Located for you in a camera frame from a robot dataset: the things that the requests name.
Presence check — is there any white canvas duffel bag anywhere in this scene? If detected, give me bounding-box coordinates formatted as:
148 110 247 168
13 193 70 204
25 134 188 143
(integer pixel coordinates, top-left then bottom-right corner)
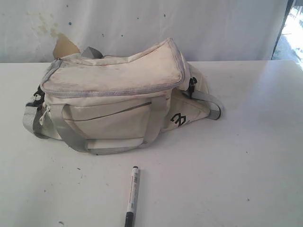
23 38 224 155

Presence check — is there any black and white marker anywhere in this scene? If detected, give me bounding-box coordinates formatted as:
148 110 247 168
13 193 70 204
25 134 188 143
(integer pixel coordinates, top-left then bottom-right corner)
125 166 140 227

